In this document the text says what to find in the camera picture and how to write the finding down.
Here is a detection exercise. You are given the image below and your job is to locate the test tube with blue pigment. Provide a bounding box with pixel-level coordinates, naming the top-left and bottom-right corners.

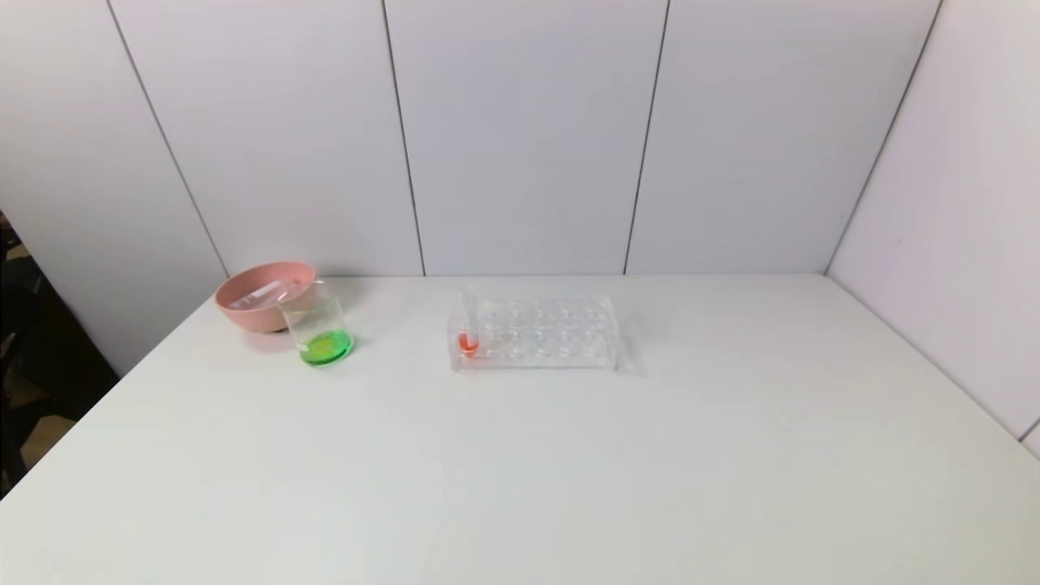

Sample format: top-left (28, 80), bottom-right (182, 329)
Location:
top-left (229, 281), bottom-right (285, 310)

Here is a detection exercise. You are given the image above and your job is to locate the clear plastic test tube rack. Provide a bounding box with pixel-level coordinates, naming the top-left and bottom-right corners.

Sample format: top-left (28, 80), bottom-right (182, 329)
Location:
top-left (448, 291), bottom-right (622, 375)

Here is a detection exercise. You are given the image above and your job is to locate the test tube with red pigment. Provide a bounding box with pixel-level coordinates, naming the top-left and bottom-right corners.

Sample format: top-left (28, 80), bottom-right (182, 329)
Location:
top-left (455, 288), bottom-right (481, 358)

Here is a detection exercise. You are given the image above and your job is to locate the clear glass beaker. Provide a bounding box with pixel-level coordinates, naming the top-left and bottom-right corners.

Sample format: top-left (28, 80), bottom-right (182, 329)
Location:
top-left (277, 280), bottom-right (355, 367)

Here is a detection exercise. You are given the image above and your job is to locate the pink bowl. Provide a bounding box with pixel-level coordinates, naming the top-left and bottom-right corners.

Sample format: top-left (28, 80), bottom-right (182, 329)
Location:
top-left (215, 262), bottom-right (318, 333)

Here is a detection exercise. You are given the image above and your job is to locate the black furniture beside table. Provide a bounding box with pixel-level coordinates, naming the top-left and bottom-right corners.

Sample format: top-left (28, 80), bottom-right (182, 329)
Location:
top-left (0, 213), bottom-right (120, 498)

